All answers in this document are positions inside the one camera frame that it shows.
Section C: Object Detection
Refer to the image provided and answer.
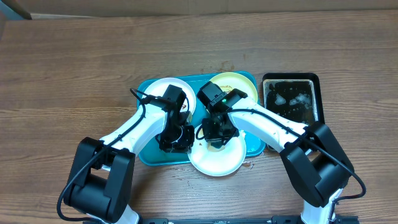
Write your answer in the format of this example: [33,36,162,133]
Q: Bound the yellow sponge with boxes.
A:
[207,144,226,152]

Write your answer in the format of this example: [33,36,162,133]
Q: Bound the white plate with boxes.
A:
[144,78,197,121]
[188,130,246,177]

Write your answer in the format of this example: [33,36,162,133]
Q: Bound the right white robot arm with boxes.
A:
[197,88,366,223]

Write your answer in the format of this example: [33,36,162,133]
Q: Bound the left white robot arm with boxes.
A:
[57,100,196,223]

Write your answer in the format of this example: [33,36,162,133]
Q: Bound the teal plastic serving tray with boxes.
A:
[138,73,266,166]

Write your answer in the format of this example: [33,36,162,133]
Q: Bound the black wash tray with water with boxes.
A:
[262,73,325,125]

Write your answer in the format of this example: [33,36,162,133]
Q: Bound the yellow-green plate with sauce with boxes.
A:
[210,72,258,101]

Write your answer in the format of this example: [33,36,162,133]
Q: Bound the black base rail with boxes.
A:
[138,215,360,224]

